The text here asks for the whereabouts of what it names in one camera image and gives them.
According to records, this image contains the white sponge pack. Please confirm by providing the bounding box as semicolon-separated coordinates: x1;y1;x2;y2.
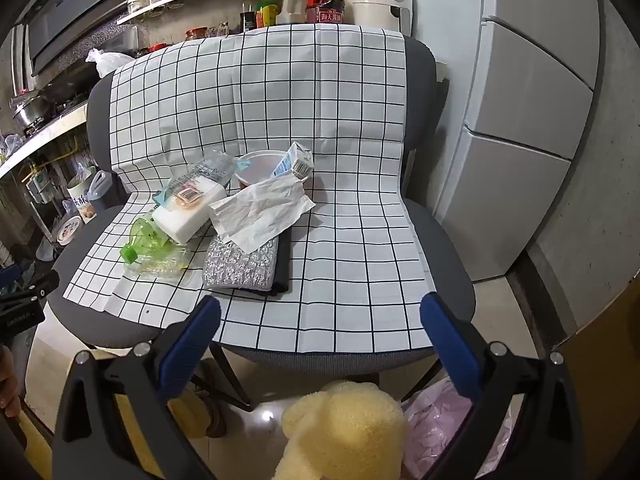
151;175;228;245

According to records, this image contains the white checkered cloth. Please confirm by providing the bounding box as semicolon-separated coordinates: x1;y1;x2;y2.
62;24;441;353

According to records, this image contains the steel pot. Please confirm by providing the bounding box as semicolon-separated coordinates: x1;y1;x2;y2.
9;91;48;131

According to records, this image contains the instant noodle bowl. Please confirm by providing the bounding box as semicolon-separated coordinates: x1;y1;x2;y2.
234;150;291;191

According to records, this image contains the white tissue paper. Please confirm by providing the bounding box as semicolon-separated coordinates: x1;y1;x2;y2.
208;177;317;253

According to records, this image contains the yellow gas hose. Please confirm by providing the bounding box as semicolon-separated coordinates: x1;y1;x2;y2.
22;147;81;181

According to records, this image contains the silver scouring pad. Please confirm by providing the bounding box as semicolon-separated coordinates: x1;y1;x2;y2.
202;234;281;293

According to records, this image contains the grey office chair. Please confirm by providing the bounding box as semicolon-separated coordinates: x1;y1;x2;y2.
47;35;476;411

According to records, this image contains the white plastic bag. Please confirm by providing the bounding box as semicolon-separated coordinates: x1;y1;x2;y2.
85;49;133;78

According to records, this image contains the pink plastic bag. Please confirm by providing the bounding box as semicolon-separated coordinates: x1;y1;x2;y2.
402;377;516;480

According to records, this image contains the white printed bucket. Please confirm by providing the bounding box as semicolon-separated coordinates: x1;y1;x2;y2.
66;167;98;223

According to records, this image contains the green plastic bottle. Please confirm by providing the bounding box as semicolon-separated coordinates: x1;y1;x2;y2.
121;214;176;266

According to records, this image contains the kitchen counter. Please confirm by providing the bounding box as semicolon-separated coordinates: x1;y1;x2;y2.
0;97;91;181

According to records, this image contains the blue white milk carton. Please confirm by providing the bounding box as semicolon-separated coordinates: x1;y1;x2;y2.
270;141;315;182

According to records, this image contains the grey plastic canister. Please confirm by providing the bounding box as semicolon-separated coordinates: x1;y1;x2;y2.
87;170;117;216

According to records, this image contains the white plastic jug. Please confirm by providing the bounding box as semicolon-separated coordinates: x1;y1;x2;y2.
276;0;308;25

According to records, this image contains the white refrigerator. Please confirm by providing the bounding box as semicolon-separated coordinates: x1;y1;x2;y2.
432;0;601;283

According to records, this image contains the range hood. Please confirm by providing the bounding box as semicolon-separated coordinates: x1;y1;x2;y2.
25;0;138;76

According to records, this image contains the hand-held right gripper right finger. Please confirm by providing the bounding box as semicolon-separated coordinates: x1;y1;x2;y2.
419;291;586;480

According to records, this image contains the gas meter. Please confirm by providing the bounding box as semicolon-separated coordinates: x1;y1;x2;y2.
26;172;51;202

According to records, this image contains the person's left hand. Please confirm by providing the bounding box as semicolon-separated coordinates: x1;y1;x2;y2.
0;347;22;418

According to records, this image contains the round white bowl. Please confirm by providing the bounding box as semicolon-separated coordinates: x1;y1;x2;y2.
54;214;83;246

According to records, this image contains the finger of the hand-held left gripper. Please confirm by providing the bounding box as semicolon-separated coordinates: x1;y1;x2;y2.
0;260;61;307

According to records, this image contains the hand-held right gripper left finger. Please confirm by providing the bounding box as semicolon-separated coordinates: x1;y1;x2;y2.
50;296;222;480

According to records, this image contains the white air fryer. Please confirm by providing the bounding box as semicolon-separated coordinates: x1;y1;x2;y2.
342;0;413;36

